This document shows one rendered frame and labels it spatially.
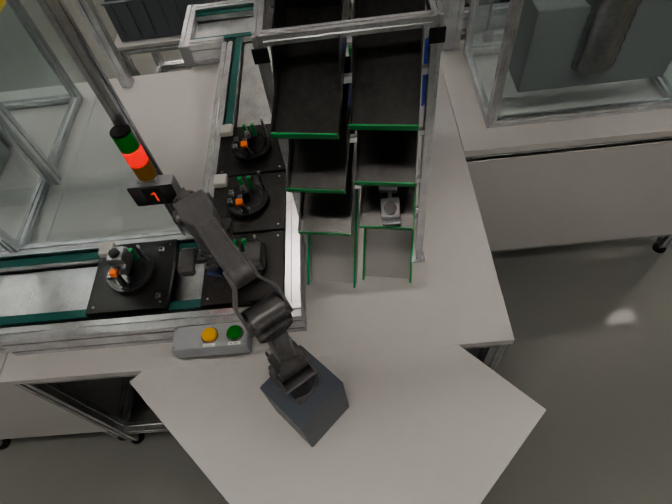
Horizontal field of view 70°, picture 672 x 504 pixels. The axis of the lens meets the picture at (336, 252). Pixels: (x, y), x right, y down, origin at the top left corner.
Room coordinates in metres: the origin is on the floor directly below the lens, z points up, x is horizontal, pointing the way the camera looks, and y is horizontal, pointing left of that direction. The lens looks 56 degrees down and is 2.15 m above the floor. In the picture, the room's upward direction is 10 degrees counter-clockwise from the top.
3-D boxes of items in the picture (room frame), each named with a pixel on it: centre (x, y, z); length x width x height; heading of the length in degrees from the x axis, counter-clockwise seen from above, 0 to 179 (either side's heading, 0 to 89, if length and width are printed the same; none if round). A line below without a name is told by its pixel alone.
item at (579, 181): (1.49, -1.10, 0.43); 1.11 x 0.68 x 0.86; 84
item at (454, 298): (1.25, 0.23, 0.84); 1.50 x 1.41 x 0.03; 84
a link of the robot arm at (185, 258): (0.61, 0.25, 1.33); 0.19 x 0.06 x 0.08; 84
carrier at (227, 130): (1.29, 0.23, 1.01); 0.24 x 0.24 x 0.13; 84
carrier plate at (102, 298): (0.84, 0.61, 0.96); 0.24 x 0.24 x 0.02; 84
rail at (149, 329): (0.68, 0.56, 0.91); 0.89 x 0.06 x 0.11; 84
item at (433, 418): (0.42, 0.10, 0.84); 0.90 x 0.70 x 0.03; 38
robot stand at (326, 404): (0.39, 0.13, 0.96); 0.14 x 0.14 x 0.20; 38
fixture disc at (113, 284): (0.84, 0.61, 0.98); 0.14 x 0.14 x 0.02
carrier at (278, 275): (0.80, 0.28, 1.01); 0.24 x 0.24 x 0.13; 84
